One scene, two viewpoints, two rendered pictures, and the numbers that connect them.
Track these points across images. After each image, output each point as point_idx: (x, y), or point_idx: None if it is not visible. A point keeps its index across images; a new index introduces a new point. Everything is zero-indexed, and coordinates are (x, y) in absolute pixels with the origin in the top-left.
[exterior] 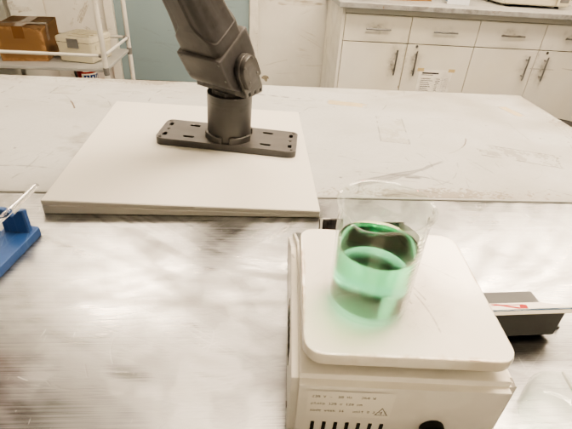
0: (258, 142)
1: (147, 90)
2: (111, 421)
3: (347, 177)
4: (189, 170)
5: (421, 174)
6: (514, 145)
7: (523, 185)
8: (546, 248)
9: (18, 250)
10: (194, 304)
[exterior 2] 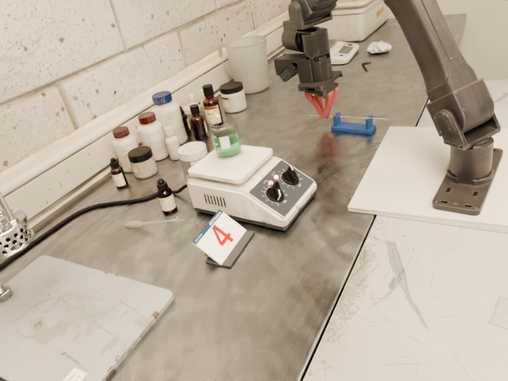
0: (452, 187)
1: None
2: None
3: (403, 240)
4: (415, 162)
5: (398, 293)
6: None
7: (344, 373)
8: (252, 308)
9: (354, 129)
10: (300, 167)
